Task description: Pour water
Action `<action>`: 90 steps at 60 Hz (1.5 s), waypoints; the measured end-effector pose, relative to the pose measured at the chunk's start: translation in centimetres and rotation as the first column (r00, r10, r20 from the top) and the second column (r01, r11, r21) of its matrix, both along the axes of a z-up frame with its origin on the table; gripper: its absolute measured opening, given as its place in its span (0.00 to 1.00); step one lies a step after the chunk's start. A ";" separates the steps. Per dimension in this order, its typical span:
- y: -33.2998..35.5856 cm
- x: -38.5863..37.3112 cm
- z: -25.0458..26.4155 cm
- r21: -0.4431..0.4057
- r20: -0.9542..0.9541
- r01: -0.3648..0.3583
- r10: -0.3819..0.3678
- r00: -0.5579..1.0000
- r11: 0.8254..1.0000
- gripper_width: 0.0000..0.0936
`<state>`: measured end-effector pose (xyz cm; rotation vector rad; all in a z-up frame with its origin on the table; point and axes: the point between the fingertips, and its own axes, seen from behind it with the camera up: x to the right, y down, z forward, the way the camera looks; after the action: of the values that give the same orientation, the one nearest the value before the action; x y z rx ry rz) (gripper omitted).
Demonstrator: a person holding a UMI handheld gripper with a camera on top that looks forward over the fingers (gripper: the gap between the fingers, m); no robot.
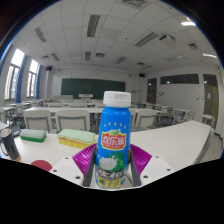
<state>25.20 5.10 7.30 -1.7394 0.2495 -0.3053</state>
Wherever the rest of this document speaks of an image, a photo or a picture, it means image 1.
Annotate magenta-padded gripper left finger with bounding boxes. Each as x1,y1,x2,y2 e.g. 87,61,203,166
49,143,99,188

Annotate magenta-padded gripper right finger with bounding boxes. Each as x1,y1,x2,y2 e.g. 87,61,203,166
127,143,176,187

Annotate blue white-capped drink bottle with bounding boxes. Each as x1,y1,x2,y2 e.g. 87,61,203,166
94,90,132,190

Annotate flat round red coaster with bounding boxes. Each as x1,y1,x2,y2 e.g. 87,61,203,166
30,159,53,172

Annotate yellow sponge with green top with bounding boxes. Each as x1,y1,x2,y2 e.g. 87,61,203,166
56,128,98,150

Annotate group of white classroom chairs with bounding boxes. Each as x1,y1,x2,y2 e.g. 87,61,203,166
0,98,216,134

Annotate dark blue mug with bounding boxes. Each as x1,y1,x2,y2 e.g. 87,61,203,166
0,128,22,162

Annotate dark flat notebook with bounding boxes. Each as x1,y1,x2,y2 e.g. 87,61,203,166
8,124,23,138

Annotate dark door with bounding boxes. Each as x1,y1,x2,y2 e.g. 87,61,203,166
146,77,158,105

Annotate wooden door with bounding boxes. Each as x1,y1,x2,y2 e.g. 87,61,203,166
203,73,220,126

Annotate group of blue curtains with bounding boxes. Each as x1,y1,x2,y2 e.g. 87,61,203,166
14,54,43,104

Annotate group of tall windows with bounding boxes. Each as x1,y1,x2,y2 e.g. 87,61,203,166
3,48,39,101

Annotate group of ceiling lights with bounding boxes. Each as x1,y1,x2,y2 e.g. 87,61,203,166
33,0,218,66

